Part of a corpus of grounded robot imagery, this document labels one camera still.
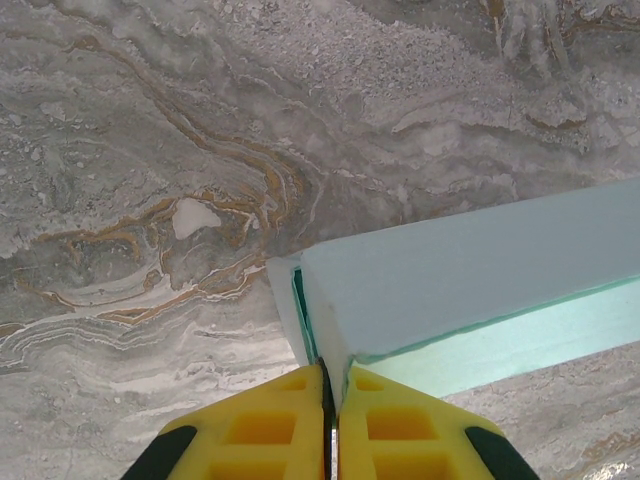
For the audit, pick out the light blue paper box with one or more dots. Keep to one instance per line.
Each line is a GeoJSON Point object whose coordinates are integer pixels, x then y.
{"type": "Point", "coordinates": [450, 280]}

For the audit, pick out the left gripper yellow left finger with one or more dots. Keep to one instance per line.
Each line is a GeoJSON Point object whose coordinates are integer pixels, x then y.
{"type": "Point", "coordinates": [260, 435]}

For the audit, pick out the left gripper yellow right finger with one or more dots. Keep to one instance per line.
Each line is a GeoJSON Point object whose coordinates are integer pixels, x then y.
{"type": "Point", "coordinates": [400, 435]}

